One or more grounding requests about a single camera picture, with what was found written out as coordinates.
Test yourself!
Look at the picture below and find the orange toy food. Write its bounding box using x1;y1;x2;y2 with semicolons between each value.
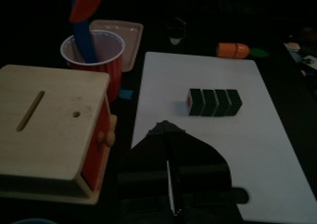
215;42;251;60

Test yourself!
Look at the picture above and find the red plastic cup white rim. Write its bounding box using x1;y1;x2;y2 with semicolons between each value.
59;29;126;103

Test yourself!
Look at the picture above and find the small blue square piece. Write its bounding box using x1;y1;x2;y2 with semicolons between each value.
119;89;135;100

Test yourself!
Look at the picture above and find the black sushi roll piece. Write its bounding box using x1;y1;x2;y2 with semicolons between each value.
186;88;207;117

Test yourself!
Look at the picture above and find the wooden box with red front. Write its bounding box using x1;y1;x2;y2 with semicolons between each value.
0;64;119;205

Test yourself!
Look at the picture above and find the small white black toy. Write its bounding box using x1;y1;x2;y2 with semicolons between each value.
300;55;317;70

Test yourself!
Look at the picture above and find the blue plastic utensil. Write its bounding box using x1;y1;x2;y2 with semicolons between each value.
72;19;100;64

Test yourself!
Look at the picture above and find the small black and white object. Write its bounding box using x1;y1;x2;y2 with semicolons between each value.
166;17;189;46

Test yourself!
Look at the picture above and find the white cutting board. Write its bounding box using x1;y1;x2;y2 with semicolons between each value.
130;51;317;224

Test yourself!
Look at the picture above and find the grey bowl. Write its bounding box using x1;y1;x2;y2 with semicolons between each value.
9;218;59;224

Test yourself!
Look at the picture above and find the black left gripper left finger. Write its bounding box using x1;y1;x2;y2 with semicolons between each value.
116;119;174;224

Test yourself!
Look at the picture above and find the green toy food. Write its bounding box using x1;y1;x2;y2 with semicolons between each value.
247;47;270;58

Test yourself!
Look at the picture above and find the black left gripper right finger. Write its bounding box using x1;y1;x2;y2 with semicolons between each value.
166;120;250;224

